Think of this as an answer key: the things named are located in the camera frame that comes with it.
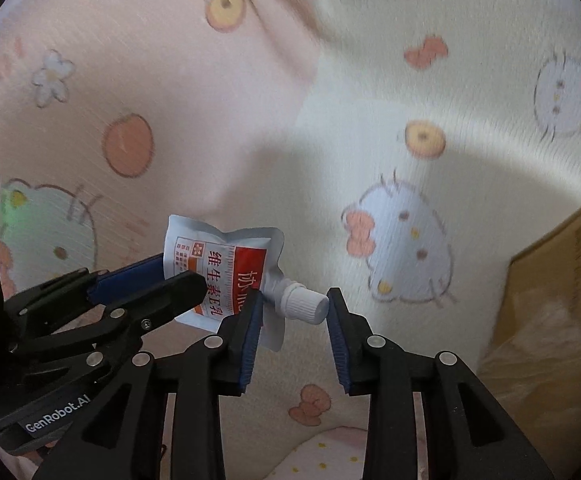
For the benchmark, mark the pink cream cartoon blanket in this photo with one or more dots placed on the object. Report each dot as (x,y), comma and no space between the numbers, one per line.
(408,150)

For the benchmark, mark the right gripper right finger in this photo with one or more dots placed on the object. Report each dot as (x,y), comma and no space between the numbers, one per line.
(428,414)

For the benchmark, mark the brown cardboard box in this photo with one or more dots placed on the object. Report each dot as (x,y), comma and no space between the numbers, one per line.
(533,363)

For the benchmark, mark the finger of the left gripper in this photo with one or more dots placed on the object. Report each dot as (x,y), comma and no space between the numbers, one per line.
(107,287)
(140,313)

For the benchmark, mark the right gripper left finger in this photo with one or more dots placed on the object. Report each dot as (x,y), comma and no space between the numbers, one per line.
(163,404)

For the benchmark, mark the white red spout pouch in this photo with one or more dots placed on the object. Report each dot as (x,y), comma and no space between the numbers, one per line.
(232,264)

